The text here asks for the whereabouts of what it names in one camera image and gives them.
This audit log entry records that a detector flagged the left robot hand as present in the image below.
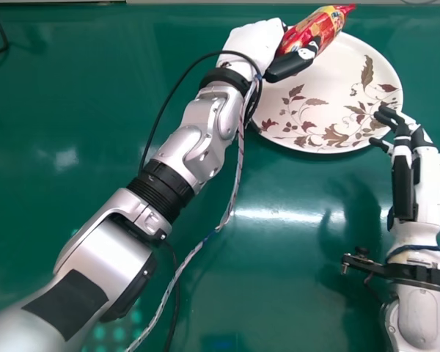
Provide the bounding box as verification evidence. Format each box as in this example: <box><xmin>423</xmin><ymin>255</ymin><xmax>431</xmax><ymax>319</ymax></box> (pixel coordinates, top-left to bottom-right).
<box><xmin>199</xmin><ymin>16</ymin><xmax>319</xmax><ymax>95</ymax></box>

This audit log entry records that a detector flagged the white red braided cable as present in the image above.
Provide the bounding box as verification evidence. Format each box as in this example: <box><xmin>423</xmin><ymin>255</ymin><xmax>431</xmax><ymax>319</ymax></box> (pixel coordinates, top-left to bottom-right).
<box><xmin>126</xmin><ymin>73</ymin><xmax>261</xmax><ymax>352</ymax></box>

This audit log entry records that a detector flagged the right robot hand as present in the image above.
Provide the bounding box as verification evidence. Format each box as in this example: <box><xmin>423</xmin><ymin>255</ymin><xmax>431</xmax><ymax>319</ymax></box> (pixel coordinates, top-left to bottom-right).
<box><xmin>340</xmin><ymin>103</ymin><xmax>440</xmax><ymax>293</ymax></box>

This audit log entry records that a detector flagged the plate with brown leaf pattern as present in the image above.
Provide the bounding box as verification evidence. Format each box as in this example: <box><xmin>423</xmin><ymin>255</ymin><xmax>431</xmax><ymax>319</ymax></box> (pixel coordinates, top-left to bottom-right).
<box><xmin>247</xmin><ymin>31</ymin><xmax>404</xmax><ymax>153</ymax></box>

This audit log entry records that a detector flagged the red biscuit packet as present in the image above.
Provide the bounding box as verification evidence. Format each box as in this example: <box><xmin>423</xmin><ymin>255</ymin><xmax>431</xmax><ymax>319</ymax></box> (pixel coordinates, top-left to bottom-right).
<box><xmin>274</xmin><ymin>3</ymin><xmax>357</xmax><ymax>60</ymax></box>

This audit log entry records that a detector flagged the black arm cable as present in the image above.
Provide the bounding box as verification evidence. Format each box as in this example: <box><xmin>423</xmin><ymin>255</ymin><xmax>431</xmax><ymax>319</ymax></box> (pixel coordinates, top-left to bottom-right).
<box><xmin>141</xmin><ymin>50</ymin><xmax>265</xmax><ymax>352</ymax></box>

